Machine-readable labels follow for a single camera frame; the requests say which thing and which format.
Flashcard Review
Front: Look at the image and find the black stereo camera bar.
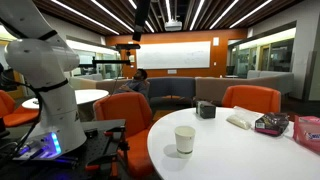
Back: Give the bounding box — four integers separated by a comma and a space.
115, 43, 142, 51

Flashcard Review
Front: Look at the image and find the black cardboard box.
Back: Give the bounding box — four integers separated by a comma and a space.
195, 100, 217, 120

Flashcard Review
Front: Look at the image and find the white paper cup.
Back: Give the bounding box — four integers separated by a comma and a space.
174, 125, 197, 158

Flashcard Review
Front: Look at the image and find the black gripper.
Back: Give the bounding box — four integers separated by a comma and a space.
131, 0, 152, 43

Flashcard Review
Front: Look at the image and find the clear bag of white contents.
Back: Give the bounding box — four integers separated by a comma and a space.
226, 105, 261, 131

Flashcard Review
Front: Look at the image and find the wall whiteboard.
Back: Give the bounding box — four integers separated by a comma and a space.
135, 40, 212, 70

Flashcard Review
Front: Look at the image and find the pink snack package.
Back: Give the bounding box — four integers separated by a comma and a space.
292, 115, 320, 155

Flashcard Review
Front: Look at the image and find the beige sofa section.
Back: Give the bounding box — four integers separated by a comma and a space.
194, 71, 295, 104

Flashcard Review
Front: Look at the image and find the dark grey sofa section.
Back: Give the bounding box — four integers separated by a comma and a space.
146, 76, 197, 108

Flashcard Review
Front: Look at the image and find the orange armchair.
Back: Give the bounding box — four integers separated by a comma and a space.
92, 92, 155, 179
221, 84, 282, 114
0, 89, 40, 128

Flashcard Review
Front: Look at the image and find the white machine base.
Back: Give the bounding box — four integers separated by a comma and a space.
0, 119, 129, 180

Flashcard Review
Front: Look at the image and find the seated person in grey shirt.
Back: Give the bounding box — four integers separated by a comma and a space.
114, 68, 151, 101

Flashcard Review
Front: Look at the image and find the dark purple snack bag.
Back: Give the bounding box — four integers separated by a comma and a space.
254, 112, 290, 137

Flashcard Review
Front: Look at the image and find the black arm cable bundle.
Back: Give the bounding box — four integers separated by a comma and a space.
0, 73, 45, 161

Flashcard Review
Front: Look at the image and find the black clamp with orange handle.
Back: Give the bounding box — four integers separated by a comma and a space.
84, 128, 129, 140
84, 155, 122, 173

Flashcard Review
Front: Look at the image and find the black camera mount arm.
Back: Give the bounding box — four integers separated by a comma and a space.
78, 56, 133, 68

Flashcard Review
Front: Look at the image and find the white round side table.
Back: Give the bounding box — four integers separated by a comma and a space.
21, 88, 110, 110

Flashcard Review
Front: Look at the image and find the white ceiling projector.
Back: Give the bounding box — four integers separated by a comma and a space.
164, 19, 183, 32

